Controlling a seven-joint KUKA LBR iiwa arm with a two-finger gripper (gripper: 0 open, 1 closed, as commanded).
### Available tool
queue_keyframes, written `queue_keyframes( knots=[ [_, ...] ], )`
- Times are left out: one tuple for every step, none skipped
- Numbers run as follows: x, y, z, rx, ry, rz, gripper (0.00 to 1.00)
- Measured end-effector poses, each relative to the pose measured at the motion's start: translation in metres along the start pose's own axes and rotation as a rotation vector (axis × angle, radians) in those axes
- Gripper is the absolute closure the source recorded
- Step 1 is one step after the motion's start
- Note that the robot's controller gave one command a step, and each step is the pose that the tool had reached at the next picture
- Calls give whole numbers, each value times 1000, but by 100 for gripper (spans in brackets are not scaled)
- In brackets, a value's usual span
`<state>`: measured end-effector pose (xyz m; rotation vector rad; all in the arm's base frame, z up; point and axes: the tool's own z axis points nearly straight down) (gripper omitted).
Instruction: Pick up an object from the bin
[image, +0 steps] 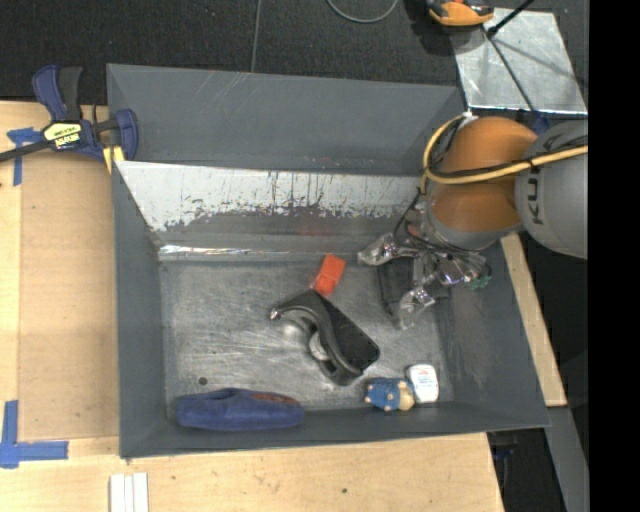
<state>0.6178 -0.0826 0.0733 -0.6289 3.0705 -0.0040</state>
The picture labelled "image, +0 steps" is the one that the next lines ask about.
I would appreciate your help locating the grey metal bin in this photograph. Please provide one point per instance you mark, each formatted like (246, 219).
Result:
(240, 320)

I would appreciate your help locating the white small printed box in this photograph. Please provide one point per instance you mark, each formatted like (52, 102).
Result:
(423, 383)

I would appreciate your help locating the orange-red small block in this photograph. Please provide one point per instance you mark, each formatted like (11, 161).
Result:
(328, 275)

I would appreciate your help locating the blue fabric slipper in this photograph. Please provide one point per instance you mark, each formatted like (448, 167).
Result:
(235, 411)

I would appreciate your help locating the blue toy bear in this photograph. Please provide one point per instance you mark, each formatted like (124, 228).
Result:
(389, 393)

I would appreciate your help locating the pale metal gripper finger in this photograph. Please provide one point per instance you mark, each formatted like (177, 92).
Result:
(414, 306)
(377, 250)

